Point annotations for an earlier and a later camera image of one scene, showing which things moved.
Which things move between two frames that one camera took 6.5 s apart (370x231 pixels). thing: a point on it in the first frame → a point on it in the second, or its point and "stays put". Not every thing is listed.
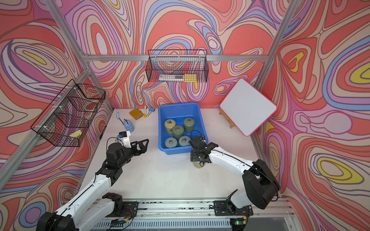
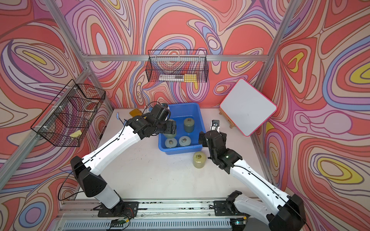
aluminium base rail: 257,213 stays put
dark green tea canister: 178,132 → 170,135
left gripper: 141,150 → 171,126
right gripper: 193,156 → 202,139
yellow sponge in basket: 76,134 stays put
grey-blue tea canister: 183,140 stays put
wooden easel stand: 226,118 stays put
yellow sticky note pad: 136,113 stays put
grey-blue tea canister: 170,142 stays put
